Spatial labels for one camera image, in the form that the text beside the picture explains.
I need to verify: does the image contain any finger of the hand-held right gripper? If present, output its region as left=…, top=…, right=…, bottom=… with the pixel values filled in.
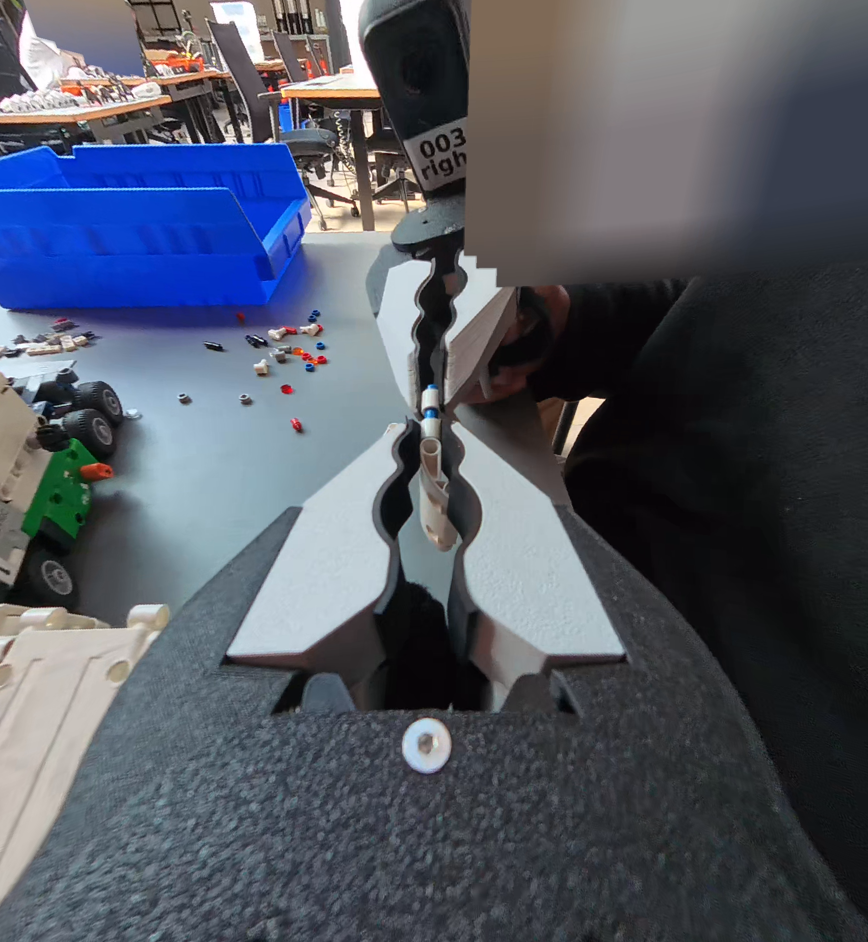
left=376, top=258, right=438, bottom=407
left=443, top=287, right=521, bottom=407

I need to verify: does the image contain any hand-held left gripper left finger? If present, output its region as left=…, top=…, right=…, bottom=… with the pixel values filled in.
left=225, top=419, right=414, bottom=711

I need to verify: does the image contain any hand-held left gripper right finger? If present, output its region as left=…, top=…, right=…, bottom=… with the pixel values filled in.
left=448, top=423, right=628, bottom=711

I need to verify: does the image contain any lego truck chassis with cab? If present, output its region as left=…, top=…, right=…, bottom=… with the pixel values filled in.
left=0, top=349, right=127, bottom=613

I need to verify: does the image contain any person's right forearm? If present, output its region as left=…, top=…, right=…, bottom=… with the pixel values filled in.
left=544, top=278, right=692, bottom=402

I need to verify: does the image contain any white lego garbage container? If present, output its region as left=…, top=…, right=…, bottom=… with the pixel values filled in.
left=0, top=603, right=173, bottom=884

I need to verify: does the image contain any pile of small lego tiles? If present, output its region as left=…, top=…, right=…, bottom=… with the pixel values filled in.
left=0, top=316, right=101, bottom=362

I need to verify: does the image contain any person's right hand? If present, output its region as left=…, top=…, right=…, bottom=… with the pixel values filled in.
left=480, top=286, right=575, bottom=406

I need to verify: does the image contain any wooden office desk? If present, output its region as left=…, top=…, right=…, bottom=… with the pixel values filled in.
left=279, top=72, right=383, bottom=233

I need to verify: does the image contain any black office chair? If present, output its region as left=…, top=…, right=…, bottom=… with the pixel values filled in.
left=206, top=21, right=341, bottom=231

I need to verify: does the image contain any scatter of coloured round studs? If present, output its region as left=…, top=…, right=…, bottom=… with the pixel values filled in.
left=281, top=309, right=329, bottom=394

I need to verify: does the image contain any person's black clothing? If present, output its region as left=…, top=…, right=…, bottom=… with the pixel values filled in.
left=552, top=254, right=868, bottom=942

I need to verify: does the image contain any blue plastic bin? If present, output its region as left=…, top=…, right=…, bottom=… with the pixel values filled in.
left=0, top=142, right=314, bottom=311

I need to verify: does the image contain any long work table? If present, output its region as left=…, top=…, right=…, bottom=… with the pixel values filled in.
left=0, top=94, right=173, bottom=144

